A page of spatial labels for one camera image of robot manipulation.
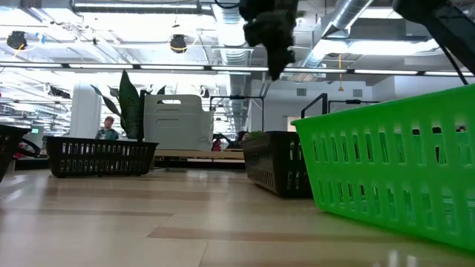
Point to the black plastic basket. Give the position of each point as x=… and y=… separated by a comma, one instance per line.
x=267, y=139
x=100, y=158
x=7, y=141

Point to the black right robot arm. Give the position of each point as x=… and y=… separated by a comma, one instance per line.
x=445, y=22

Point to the silver ceiling duct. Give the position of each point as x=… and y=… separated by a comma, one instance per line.
x=347, y=15

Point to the green plastic basket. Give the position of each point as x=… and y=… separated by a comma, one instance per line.
x=371, y=115

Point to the white pillar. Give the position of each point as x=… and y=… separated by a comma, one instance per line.
x=85, y=111

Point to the artificial snake plant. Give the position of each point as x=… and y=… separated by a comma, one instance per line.
x=130, y=107

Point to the black background frame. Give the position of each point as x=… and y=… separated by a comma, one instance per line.
x=324, y=104

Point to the black metal shelf frame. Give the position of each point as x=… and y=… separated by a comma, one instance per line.
x=141, y=118

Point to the white plastic bin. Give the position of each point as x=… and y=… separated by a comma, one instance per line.
x=178, y=130
x=211, y=130

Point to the long ceiling light strip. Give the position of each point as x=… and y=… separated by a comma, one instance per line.
x=170, y=67

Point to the person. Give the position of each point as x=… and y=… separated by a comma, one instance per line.
x=107, y=130
x=242, y=138

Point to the wooden background table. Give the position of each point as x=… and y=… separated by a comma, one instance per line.
x=200, y=154

